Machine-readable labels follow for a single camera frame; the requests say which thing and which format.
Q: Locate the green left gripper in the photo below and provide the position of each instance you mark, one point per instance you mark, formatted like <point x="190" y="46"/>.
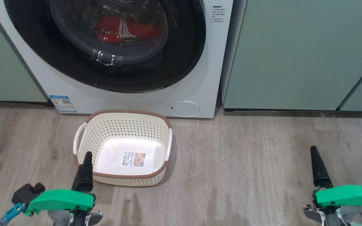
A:
<point x="61" y="201"/>

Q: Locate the wide green cabinet, grey side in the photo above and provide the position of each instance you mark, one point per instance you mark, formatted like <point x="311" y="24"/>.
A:
<point x="294" y="53"/>

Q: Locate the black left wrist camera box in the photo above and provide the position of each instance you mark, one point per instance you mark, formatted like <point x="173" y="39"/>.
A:
<point x="25" y="193"/>

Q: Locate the cream basket with brown rim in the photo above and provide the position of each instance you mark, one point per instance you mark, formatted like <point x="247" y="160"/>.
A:
<point x="121" y="128"/>

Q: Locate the round white filter cover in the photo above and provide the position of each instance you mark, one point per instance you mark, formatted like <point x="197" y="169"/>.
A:
<point x="184" y="109"/>

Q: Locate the white front-load washing machine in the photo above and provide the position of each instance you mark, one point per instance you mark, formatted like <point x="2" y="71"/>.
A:
<point x="193" y="62"/>

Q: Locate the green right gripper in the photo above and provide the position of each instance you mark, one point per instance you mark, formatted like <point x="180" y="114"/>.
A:
<point x="347" y="196"/>

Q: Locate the red cloth garment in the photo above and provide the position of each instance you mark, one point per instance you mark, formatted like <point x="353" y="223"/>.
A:
<point x="110" y="25"/>

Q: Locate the white printed notice label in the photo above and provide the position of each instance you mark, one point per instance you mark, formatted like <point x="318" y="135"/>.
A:
<point x="218" y="17"/>

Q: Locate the blue energy label sticker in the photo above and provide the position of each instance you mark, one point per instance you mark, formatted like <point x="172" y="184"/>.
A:
<point x="62" y="103"/>

